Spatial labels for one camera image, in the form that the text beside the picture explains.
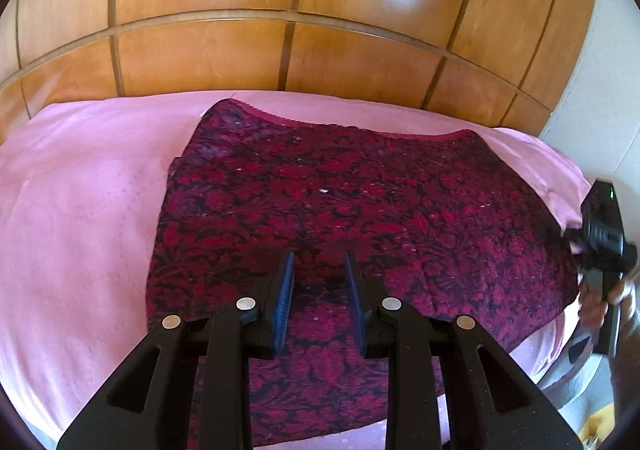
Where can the person's right hand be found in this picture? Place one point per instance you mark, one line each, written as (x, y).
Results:
(592, 312)

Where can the wooden panel headboard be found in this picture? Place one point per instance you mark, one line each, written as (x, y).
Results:
(300, 5)

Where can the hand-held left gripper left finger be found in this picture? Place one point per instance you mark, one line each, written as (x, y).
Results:
(284, 295)

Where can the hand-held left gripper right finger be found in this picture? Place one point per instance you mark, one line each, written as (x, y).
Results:
(354, 297)

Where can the pink bed sheet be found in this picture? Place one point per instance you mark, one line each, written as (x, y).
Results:
(80, 210)

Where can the dark red floral skirt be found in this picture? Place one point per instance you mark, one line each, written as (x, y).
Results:
(380, 200)

